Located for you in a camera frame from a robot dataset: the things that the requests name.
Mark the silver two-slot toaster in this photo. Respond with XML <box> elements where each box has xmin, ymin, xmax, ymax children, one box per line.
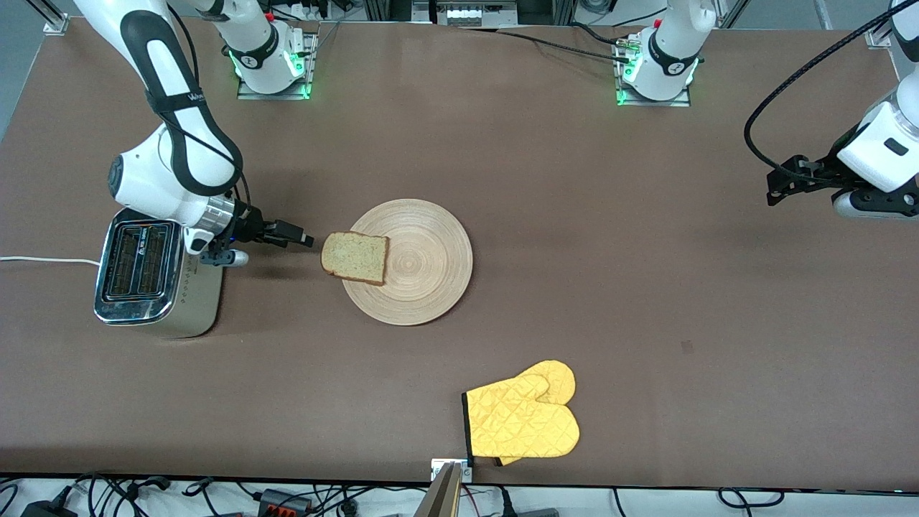
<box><xmin>93</xmin><ymin>207</ymin><xmax>225</xmax><ymax>339</ymax></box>

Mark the brown bread slice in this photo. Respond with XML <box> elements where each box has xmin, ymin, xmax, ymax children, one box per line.
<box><xmin>320</xmin><ymin>231</ymin><xmax>391</xmax><ymax>287</ymax></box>

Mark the yellow quilted oven mitt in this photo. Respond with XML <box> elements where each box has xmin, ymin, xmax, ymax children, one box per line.
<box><xmin>494</xmin><ymin>360</ymin><xmax>577</xmax><ymax>467</ymax></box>
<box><xmin>462</xmin><ymin>373</ymin><xmax>580</xmax><ymax>460</ymax></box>

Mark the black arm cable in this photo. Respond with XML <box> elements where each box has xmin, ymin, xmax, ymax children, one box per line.
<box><xmin>147</xmin><ymin>4</ymin><xmax>251</xmax><ymax>216</ymax></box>
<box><xmin>745</xmin><ymin>0</ymin><xmax>900</xmax><ymax>185</ymax></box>

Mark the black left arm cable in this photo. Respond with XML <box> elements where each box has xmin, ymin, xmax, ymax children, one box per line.
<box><xmin>745</xmin><ymin>0</ymin><xmax>900</xmax><ymax>185</ymax></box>

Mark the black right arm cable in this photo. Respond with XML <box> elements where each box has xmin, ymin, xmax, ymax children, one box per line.
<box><xmin>147</xmin><ymin>4</ymin><xmax>251</xmax><ymax>216</ymax></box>

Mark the black looped floor cable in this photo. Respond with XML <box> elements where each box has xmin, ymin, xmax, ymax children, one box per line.
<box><xmin>718</xmin><ymin>488</ymin><xmax>785</xmax><ymax>508</ymax></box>

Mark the round wooden plate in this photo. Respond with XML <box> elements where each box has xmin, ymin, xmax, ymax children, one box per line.
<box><xmin>340</xmin><ymin>199</ymin><xmax>473</xmax><ymax>326</ymax></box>

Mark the black adapter with orange clips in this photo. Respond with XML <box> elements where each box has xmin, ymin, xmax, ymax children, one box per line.
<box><xmin>257</xmin><ymin>488</ymin><xmax>314</xmax><ymax>515</ymax></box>

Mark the short black table cable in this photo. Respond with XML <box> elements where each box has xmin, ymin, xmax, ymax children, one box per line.
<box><xmin>569</xmin><ymin>23</ymin><xmax>627</xmax><ymax>47</ymax></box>

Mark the small metal post bracket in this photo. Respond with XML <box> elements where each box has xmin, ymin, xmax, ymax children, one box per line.
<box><xmin>431</xmin><ymin>458</ymin><xmax>474</xmax><ymax>483</ymax></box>

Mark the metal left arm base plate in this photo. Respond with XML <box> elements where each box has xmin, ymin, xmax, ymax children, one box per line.
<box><xmin>615</xmin><ymin>42</ymin><xmax>693</xmax><ymax>108</ymax></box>

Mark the white toaster power cord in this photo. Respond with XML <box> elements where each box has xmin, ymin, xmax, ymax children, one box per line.
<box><xmin>0</xmin><ymin>255</ymin><xmax>102</xmax><ymax>267</ymax></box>

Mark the long black table cable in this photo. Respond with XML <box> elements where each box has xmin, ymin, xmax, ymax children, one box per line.
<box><xmin>459</xmin><ymin>27</ymin><xmax>634</xmax><ymax>62</ymax></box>

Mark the black power adapter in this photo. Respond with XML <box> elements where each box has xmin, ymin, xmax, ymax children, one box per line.
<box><xmin>20</xmin><ymin>498</ymin><xmax>74</xmax><ymax>517</ymax></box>

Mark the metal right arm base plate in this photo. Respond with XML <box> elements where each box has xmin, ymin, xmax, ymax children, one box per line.
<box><xmin>237</xmin><ymin>32</ymin><xmax>315</xmax><ymax>101</ymax></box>

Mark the aluminium profile post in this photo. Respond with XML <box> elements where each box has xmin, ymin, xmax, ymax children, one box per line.
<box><xmin>415</xmin><ymin>462</ymin><xmax>464</xmax><ymax>517</ymax></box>

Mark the white power strip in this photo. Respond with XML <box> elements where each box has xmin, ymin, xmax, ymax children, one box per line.
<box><xmin>434</xmin><ymin>0</ymin><xmax>519</xmax><ymax>27</ymax></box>

